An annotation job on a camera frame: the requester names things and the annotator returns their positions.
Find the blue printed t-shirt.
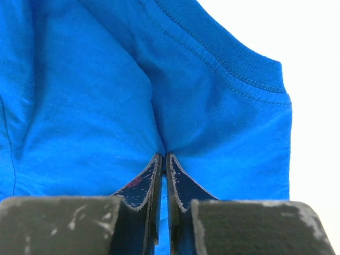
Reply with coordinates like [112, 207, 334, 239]
[0, 0, 293, 255]

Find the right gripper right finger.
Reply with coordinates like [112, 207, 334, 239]
[166, 152, 217, 254]

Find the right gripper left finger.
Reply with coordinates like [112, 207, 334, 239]
[110, 153, 163, 255]

